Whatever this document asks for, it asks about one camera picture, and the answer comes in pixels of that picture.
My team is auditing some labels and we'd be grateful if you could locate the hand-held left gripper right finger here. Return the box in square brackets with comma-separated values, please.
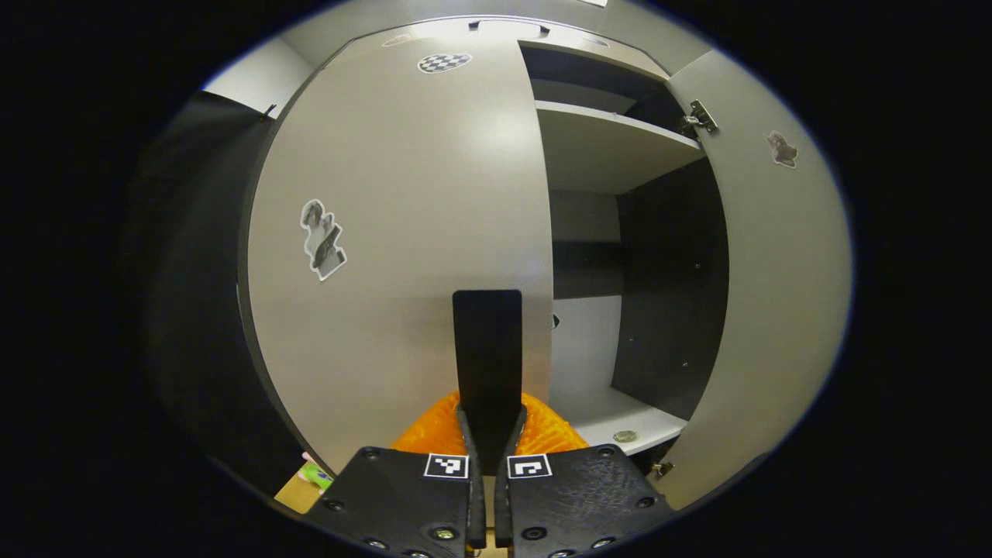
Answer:
[494, 391, 675, 558]

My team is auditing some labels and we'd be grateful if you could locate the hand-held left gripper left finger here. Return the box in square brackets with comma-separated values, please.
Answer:
[306, 391, 487, 558]

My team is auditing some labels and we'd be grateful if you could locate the black door handle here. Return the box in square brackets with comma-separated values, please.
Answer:
[453, 290, 524, 475]

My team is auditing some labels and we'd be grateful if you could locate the checkered sticker grey cabinet door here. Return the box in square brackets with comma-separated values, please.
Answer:
[244, 35, 555, 474]

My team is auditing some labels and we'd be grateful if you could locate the cube sticker grey cabinet door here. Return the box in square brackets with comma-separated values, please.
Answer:
[655, 50, 853, 511]

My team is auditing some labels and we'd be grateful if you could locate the grey double-door shoe cabinet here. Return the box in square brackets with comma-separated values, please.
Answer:
[325, 14, 729, 458]

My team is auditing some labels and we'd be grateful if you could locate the green pink plush toy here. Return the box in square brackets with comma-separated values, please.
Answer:
[298, 452, 336, 494]

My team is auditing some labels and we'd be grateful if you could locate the black metal bar handle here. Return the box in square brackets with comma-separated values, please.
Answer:
[468, 20, 551, 36]

